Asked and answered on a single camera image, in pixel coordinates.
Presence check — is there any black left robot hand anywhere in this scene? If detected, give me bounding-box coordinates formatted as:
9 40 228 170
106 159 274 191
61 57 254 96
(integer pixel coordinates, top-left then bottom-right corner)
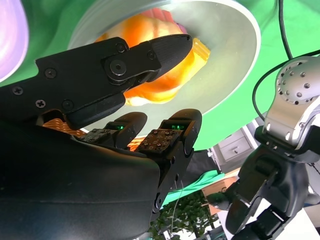
207 144 320 240

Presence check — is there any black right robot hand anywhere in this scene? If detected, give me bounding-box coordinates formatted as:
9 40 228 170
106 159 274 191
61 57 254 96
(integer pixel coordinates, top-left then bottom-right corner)
0 34 203 240

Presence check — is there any grey metal bowl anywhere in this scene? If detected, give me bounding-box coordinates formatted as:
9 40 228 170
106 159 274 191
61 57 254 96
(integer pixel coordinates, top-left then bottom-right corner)
67 0 262 134

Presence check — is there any yellow cake block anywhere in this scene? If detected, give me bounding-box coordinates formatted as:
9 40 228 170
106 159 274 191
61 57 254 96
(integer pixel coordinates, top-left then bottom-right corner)
174 38 211 76

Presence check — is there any round pumpkin shaped bread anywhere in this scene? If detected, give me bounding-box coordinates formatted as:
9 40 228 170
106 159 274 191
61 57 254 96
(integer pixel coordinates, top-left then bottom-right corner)
95 13 194 106

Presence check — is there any pink cake slice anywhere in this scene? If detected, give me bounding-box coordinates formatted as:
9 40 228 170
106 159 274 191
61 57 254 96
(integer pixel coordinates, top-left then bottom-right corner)
149 7 189 34

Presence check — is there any orange wicker basket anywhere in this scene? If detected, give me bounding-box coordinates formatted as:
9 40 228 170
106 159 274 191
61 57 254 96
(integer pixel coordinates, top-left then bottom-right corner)
41 117 146 152

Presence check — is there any white round plate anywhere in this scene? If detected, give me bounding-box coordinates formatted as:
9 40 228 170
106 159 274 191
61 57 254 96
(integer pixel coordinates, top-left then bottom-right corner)
0 0 30 84

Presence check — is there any white drawer cabinet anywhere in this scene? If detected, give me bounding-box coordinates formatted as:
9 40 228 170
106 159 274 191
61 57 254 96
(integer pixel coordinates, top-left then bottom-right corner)
209 126 259 174

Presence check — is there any black backdrop curtain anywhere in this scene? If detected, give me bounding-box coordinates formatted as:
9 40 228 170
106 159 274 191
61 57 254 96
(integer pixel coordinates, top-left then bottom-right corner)
184 149 219 186

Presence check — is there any green leafy plant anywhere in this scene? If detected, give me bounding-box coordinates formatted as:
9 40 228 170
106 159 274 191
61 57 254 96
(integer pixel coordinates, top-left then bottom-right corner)
154 191 219 240

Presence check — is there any green tablecloth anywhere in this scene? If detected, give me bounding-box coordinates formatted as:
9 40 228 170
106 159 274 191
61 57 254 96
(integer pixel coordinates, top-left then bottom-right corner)
22 0 320 208

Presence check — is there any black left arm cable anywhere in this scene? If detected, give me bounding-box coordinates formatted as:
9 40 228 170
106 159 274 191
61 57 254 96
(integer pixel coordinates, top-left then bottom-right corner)
251 0 320 121

